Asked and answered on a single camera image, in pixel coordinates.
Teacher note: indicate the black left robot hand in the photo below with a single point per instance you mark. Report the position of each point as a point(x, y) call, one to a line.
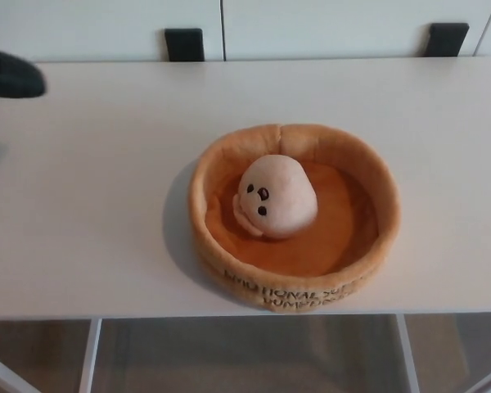
point(8, 78)

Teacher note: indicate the cream plush dumpling toy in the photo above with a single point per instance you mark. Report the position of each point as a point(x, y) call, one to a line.
point(282, 196)

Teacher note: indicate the orange round plush basket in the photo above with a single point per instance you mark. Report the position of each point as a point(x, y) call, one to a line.
point(343, 229)

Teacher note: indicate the white cabinet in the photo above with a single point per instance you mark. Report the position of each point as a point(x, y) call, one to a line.
point(311, 28)

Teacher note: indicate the white table leg frame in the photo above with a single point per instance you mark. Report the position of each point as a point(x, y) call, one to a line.
point(407, 356)
point(91, 356)

